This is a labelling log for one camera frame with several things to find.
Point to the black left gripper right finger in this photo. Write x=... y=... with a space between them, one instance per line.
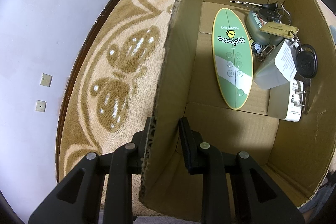
x=234 y=185

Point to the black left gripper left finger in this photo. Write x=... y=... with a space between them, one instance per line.
x=98 y=189

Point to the brown cardboard box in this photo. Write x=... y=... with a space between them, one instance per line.
x=296 y=155

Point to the beige patterned blanket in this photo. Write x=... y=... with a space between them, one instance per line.
x=114 y=91

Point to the green oval Pochacco remote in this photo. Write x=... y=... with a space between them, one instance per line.
x=233 y=60

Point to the black car key fob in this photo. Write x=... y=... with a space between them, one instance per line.
x=306 y=61

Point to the key bunch with rings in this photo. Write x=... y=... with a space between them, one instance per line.
x=268 y=11

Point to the white wall charger plug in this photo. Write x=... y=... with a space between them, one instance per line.
x=286 y=101

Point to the lower wall socket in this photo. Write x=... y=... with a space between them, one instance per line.
x=40 y=106

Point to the wall socket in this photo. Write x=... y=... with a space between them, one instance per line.
x=46 y=80
x=40 y=106

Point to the upper wall socket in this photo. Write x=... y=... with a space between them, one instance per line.
x=46 y=80

